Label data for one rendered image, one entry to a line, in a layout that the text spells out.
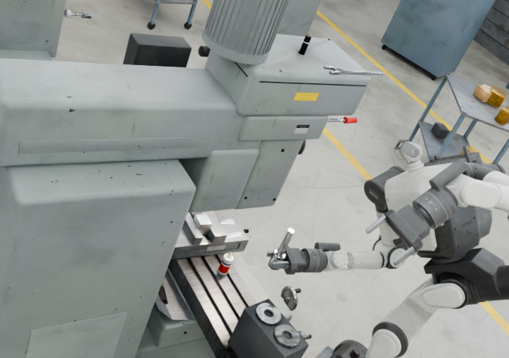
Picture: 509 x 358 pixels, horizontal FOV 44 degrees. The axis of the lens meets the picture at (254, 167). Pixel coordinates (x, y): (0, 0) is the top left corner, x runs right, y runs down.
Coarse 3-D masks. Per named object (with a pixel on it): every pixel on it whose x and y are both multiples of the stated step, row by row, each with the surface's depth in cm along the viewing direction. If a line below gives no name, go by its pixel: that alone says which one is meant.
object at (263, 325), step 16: (256, 304) 216; (272, 304) 219; (240, 320) 215; (256, 320) 210; (272, 320) 211; (240, 336) 216; (256, 336) 210; (272, 336) 207; (288, 336) 209; (240, 352) 218; (256, 352) 211; (272, 352) 205; (288, 352) 204; (304, 352) 211
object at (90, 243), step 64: (0, 192) 164; (64, 192) 158; (128, 192) 167; (192, 192) 179; (0, 256) 168; (64, 256) 170; (128, 256) 183; (0, 320) 175; (64, 320) 188; (128, 320) 203
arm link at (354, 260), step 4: (348, 252) 238; (352, 252) 238; (348, 256) 238; (352, 256) 236; (356, 256) 236; (348, 260) 238; (352, 260) 236; (356, 260) 235; (348, 264) 238; (352, 264) 236; (356, 264) 235; (344, 268) 238; (348, 268) 238; (352, 268) 236; (356, 268) 237
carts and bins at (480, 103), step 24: (168, 0) 621; (192, 0) 643; (432, 96) 578; (456, 96) 524; (480, 96) 536; (504, 96) 532; (480, 120) 501; (504, 120) 505; (432, 144) 559; (456, 144) 577; (504, 144) 514
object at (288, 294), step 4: (284, 288) 297; (288, 288) 294; (292, 288) 293; (296, 288) 295; (300, 288) 295; (284, 292) 298; (288, 292) 296; (292, 292) 292; (296, 292) 293; (300, 292) 295; (284, 296) 298; (288, 296) 295; (292, 296) 292; (296, 296) 291; (284, 300) 293; (288, 300) 294; (292, 300) 293; (296, 300) 291; (288, 304) 296; (292, 304) 292; (296, 304) 291; (292, 308) 292
